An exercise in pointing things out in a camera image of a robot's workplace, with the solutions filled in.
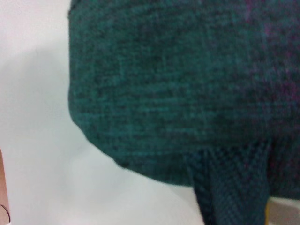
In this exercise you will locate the dark teal insulated lunch bag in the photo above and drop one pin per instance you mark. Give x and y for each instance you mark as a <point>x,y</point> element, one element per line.
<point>164,82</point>

